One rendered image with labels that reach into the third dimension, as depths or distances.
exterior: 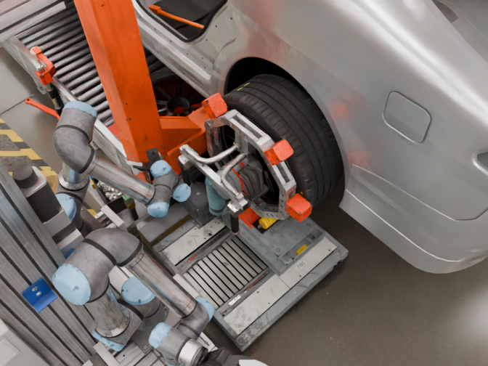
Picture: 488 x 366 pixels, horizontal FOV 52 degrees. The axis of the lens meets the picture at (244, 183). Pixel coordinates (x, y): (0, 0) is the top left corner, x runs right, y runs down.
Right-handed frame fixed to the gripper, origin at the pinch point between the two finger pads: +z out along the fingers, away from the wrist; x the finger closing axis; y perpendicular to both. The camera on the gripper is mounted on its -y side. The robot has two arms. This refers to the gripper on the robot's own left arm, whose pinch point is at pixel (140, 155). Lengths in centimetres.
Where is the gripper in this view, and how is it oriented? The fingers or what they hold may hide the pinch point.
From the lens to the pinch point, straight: 229.7
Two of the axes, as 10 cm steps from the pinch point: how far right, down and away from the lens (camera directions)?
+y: 0.2, 8.2, 5.7
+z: -6.2, -4.3, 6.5
